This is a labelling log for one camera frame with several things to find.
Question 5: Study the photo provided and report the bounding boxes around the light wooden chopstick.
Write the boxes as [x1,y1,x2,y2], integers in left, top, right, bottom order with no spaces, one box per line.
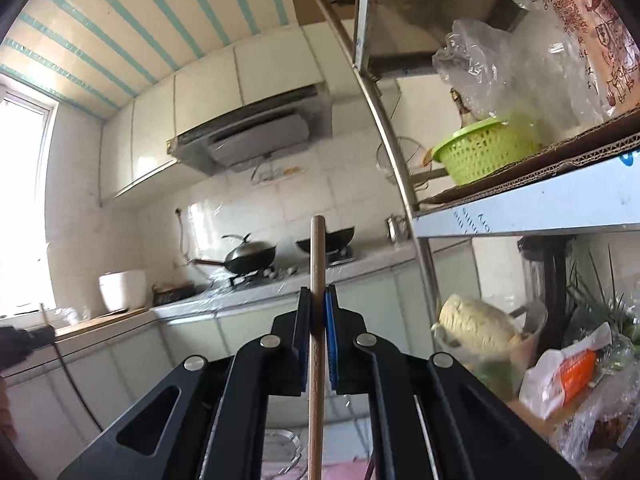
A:
[308,214,326,480]

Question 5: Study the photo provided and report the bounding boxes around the black spoon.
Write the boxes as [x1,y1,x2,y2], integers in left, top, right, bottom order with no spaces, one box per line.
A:
[39,302,103,434]

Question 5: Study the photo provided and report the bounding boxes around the lower kitchen cabinets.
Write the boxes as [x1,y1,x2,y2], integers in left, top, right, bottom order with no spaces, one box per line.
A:
[0,238,482,480]

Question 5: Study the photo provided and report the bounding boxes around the left hand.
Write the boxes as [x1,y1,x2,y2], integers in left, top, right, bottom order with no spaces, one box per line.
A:
[0,378,16,441]

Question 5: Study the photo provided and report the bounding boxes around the pink drip tray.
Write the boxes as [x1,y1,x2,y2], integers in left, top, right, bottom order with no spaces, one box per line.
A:
[277,458,375,480]

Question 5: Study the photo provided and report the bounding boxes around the gas stove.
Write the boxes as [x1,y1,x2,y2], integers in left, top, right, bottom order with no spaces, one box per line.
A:
[218,246,356,292]

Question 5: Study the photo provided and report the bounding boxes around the black wok with lid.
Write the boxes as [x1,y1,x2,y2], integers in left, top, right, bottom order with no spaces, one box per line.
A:
[189,233,277,275]

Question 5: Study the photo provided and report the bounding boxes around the white rice cooker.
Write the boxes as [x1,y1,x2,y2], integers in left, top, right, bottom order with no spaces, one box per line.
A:
[99,270,148,312]

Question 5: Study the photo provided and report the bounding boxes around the napa cabbage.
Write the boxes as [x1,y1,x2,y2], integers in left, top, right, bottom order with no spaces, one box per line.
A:
[432,294,524,354]

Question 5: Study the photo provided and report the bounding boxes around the black frying pan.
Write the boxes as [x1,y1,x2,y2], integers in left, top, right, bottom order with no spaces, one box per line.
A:
[295,226,355,254]

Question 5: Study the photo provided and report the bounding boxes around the clear plastic container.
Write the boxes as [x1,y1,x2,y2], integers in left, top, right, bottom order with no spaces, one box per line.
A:
[432,294,548,401]

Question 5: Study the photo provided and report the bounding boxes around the green bell pepper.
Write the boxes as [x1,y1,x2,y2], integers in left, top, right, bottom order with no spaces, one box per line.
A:
[473,360,524,401]

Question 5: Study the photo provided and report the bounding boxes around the metal kettle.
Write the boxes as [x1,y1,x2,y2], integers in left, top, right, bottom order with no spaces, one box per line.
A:
[385,214,411,246]

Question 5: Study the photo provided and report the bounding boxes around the white orange tissue pack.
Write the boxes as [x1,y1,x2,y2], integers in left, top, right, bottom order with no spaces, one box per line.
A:
[518,322,612,420]

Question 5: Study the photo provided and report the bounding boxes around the black blender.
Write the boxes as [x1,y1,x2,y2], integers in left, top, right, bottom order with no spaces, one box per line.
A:
[516,235,574,353]

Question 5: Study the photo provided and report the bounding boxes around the range hood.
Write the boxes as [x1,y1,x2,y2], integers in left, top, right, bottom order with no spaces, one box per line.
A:
[167,84,332,177]

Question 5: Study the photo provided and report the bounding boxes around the green plastic basket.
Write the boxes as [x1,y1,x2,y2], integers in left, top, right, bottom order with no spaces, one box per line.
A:
[432,118,541,185]

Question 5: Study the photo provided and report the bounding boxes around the green onions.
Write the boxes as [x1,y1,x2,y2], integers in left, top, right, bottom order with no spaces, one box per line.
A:
[565,247,639,347]

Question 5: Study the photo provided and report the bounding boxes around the clear plastic bag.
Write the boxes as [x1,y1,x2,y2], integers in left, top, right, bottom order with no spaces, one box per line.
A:
[432,14,612,141]

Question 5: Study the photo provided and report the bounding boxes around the cardboard-lined metal shelf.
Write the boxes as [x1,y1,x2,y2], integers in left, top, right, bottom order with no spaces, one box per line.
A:
[305,0,640,480]

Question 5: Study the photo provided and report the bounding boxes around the printed snack bag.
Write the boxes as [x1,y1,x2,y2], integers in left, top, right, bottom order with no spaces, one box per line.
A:
[513,0,639,120]

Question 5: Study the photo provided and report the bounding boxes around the metal wire dish rack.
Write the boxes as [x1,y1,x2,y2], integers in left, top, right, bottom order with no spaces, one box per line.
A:
[261,398,374,480]

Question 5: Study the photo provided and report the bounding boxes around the upper wall cabinets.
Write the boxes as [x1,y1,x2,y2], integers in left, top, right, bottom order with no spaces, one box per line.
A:
[100,23,358,204]

